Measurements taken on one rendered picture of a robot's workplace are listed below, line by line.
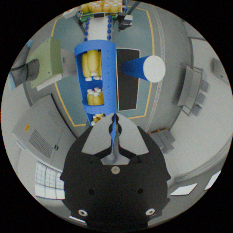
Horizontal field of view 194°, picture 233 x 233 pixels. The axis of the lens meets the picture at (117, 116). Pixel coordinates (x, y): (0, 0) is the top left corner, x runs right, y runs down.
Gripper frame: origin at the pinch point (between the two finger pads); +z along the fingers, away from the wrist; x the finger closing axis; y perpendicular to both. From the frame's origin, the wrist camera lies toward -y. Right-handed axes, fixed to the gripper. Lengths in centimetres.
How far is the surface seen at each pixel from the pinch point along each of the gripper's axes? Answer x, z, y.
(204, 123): 330, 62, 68
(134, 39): 39, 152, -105
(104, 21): -12, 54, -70
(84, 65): -20.6, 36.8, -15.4
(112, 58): -2.0, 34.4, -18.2
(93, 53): -12.9, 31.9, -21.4
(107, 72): -4.9, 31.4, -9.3
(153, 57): 33, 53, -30
